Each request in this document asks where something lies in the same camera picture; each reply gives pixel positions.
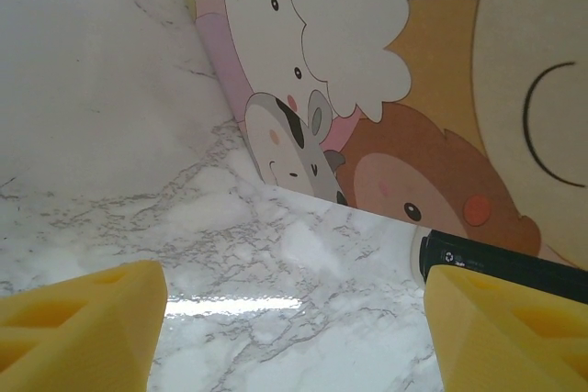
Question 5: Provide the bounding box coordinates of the black plastic cup lid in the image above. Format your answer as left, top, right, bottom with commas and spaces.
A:
415, 226, 588, 306

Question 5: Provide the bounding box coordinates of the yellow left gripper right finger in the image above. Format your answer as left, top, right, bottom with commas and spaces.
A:
424, 264, 588, 392

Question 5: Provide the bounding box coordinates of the cartoon animal paper gift bag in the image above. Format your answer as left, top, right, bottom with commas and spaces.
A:
164, 0, 588, 274

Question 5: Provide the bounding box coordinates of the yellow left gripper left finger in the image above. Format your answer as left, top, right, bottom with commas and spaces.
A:
0, 259, 167, 392

